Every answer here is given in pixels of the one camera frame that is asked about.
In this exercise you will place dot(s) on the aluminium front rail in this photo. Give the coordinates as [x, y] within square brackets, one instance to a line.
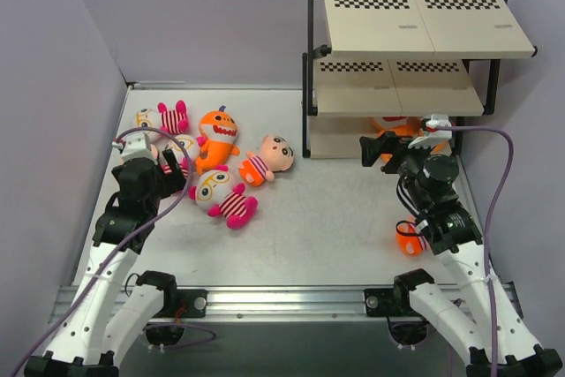
[323, 303]

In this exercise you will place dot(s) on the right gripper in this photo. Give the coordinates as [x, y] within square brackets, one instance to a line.
[389, 152]

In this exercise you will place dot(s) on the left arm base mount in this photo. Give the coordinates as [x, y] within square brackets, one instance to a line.
[191, 304]

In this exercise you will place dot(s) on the peach boy plush centre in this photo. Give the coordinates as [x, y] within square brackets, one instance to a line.
[275, 155]

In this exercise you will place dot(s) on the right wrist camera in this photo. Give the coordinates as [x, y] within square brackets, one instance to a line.
[430, 134]

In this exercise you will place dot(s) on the cream black three-tier shelf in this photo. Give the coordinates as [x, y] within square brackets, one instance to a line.
[402, 58]

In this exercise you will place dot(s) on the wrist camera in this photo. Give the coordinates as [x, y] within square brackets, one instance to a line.
[134, 146]
[430, 134]

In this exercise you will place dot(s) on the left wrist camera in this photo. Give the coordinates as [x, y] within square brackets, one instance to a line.
[134, 146]

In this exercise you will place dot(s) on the peach boy plush left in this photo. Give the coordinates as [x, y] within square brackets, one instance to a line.
[154, 151]

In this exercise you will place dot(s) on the orange shark plush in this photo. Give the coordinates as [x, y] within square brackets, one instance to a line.
[437, 140]
[400, 126]
[218, 136]

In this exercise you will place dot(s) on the peach boy plush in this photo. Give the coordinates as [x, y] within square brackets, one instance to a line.
[408, 240]
[275, 155]
[154, 151]

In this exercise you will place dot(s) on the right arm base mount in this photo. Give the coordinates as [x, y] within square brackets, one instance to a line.
[380, 302]

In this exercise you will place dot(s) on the peach boy plush right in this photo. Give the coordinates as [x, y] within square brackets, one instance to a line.
[408, 240]

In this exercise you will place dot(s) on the white pink glasses plush front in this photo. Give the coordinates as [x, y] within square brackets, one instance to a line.
[218, 193]

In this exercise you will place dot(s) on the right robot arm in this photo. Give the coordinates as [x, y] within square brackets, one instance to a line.
[491, 338]

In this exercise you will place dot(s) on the white pink glasses plush middle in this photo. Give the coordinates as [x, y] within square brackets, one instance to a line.
[186, 151]

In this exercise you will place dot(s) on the white pink glasses plush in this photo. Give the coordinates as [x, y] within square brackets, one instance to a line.
[186, 151]
[218, 193]

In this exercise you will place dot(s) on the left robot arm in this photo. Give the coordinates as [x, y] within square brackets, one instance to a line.
[90, 339]

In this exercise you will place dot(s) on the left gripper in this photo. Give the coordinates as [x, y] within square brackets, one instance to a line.
[163, 176]

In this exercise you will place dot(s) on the orange shark plush back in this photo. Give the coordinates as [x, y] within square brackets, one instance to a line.
[218, 136]

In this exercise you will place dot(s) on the white pink striped plush back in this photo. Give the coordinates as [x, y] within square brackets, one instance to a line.
[173, 121]

